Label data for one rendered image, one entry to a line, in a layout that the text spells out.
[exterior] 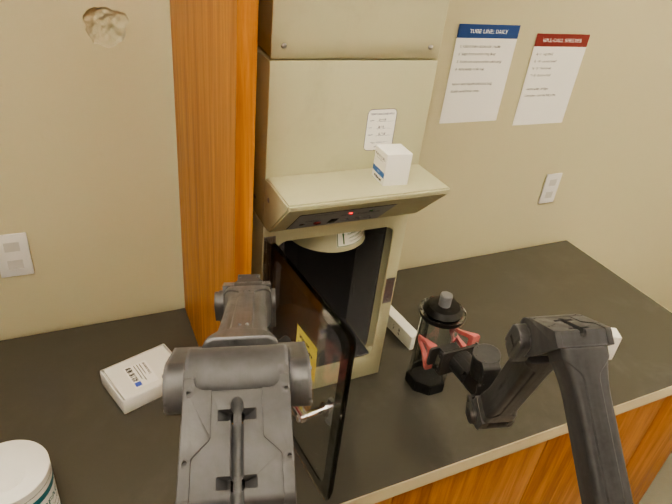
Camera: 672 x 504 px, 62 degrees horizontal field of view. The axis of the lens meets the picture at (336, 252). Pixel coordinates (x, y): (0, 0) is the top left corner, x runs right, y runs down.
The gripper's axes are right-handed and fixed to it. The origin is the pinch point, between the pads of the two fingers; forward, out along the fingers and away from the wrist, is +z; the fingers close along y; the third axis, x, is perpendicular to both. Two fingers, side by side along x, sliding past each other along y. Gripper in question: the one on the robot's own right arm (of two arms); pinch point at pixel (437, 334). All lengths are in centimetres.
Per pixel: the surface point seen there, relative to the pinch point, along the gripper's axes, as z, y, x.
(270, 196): 4, 42, -39
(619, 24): 51, -86, -61
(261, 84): 10, 42, -57
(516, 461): -20.4, -17.2, 28.9
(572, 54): 50, -70, -52
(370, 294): 10.5, 13.6, -7.2
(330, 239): 9.3, 26.4, -24.9
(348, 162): 7, 26, -43
